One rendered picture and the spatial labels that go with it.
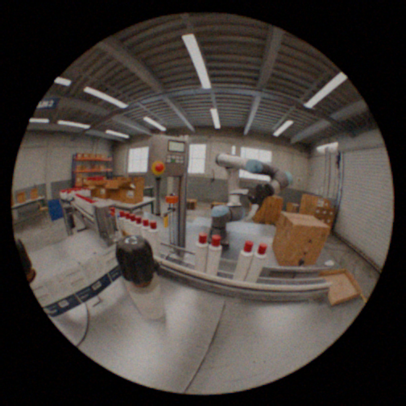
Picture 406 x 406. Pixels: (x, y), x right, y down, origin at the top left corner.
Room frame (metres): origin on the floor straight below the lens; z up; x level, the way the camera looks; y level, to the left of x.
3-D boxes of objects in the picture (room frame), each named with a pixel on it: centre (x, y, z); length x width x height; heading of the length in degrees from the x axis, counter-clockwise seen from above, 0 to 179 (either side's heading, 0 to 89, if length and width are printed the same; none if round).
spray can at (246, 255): (0.38, -0.18, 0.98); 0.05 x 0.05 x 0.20
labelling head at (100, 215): (0.52, 0.55, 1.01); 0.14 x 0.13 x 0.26; 72
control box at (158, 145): (0.59, 0.19, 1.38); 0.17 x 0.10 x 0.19; 127
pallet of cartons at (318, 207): (2.75, -3.73, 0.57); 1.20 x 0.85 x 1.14; 82
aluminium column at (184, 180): (0.62, 0.11, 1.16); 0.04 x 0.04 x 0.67; 72
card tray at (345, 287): (0.16, -0.83, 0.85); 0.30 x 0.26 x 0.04; 72
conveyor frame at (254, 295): (0.47, 0.11, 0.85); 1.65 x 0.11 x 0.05; 72
